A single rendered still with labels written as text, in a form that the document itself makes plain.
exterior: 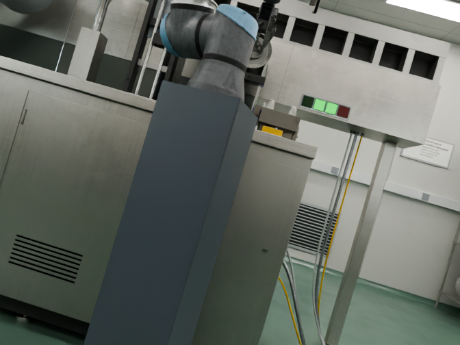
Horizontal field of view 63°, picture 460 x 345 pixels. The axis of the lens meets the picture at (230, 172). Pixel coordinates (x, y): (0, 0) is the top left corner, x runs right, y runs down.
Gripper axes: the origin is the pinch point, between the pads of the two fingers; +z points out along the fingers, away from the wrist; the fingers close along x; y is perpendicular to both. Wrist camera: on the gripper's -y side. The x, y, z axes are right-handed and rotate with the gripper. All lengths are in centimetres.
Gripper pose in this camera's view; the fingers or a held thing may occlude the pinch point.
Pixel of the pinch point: (259, 46)
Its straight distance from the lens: 160.3
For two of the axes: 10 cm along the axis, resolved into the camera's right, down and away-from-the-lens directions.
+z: -1.5, 6.3, 7.6
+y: 2.5, -7.2, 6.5
